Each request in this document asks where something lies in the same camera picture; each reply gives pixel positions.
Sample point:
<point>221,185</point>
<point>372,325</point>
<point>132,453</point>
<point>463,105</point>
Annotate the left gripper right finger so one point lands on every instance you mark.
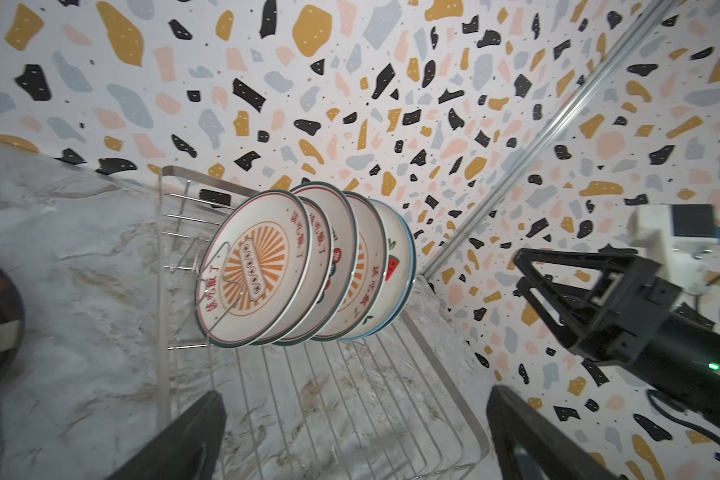
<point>528,446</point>

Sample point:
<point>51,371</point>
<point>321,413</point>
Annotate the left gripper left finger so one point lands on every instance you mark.
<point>188,448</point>

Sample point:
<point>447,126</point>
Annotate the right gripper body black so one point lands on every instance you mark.
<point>613,321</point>

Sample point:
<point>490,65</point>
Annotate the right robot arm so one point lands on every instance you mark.
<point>682,361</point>

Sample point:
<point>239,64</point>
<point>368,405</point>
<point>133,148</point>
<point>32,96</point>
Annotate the orange sunburst plate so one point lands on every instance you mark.
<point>253,268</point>

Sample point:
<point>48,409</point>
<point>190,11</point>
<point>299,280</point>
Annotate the fruit pattern blue-rim plate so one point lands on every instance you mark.
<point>400,275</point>

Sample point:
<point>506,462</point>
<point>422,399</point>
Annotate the orange pattern white plate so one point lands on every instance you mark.
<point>368,276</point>

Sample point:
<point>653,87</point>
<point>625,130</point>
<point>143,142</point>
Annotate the red pattern white plate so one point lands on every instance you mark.
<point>330,317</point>

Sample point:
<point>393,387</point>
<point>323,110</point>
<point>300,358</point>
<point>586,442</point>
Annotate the metal wire dish rack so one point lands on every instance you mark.
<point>389,406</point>

